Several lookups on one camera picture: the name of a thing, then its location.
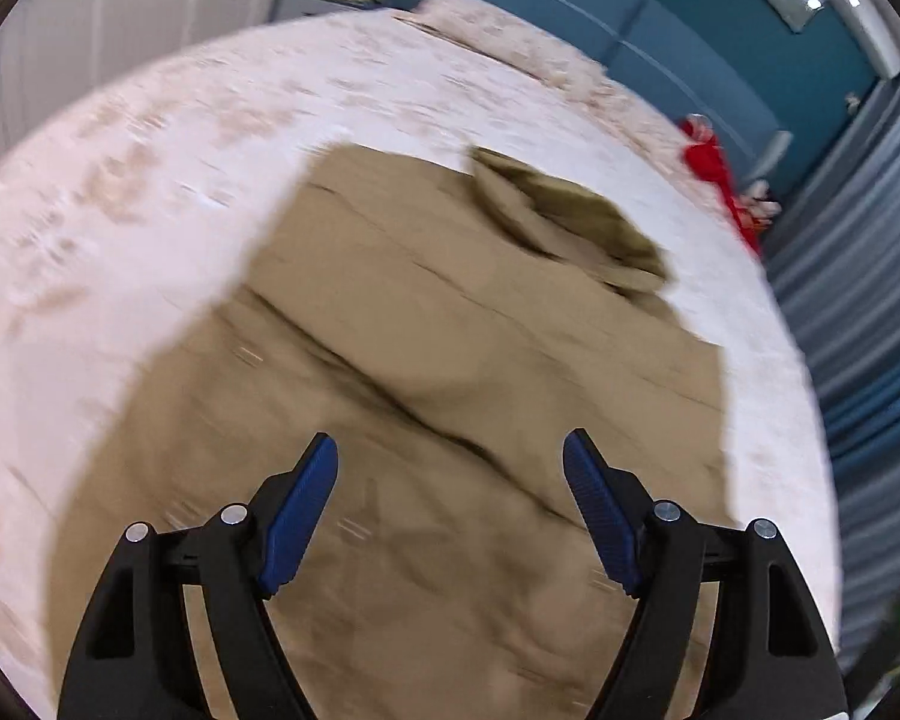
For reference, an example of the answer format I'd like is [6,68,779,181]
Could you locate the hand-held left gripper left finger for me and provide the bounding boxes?
[58,431,340,720]

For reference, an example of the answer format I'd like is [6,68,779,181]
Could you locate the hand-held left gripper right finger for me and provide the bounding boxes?
[562,428,848,720]

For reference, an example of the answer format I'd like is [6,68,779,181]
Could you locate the tan down jacket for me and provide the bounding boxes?
[49,142,747,720]

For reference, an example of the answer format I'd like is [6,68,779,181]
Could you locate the grey-blue curtain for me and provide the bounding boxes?
[761,67,900,683]

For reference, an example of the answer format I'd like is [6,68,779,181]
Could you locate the small plush toys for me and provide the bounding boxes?
[746,180,782,224]

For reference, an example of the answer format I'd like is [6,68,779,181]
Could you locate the pink butterfly-patterned bedspread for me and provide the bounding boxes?
[0,11,845,720]

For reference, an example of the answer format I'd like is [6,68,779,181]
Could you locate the red garment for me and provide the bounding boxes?
[681,114,764,256]

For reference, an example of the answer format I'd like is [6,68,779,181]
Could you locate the white air conditioner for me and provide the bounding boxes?
[799,0,900,80]

